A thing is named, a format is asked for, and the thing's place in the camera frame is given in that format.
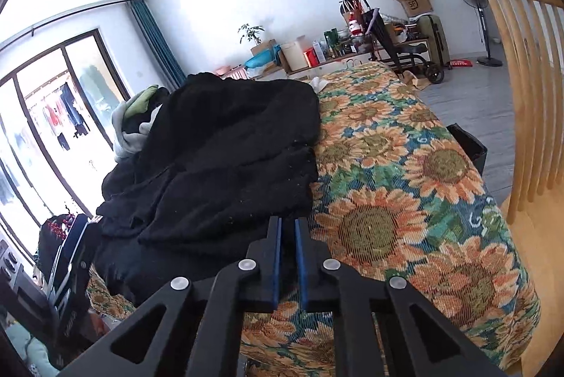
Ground olive suitcase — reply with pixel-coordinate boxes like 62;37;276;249
416;14;451;69

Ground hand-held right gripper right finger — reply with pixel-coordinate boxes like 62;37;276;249
294;216;507;377

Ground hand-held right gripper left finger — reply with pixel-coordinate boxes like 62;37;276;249
57;216;283;377

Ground wooden chair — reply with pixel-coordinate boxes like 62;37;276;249
460;0;564;377

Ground green garment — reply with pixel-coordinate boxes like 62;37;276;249
125;85;161;115

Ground white plastic container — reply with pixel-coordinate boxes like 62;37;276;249
280;42;309;71

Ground black trolley cart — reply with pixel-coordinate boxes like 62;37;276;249
339;0;446;84

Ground black standing fan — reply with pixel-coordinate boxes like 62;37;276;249
458;0;504;67

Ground teal curtain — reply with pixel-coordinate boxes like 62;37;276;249
128;0;186;91

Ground black knit sweater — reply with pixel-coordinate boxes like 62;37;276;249
134;73;322;248

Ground black jacket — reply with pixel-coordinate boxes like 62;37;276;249
94;157;186;307

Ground black waste bin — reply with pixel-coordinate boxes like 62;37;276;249
446;123;489;179

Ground curtain rod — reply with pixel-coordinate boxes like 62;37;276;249
29;0;148;37

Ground potted plant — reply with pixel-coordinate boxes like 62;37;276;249
238;23;265;47

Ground grey knit sweater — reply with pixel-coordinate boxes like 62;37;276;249
111;99;153;159

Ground sunflower tablecloth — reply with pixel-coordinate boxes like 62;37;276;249
86;60;542;377

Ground red berry branches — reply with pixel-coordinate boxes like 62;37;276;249
44;214;75;239

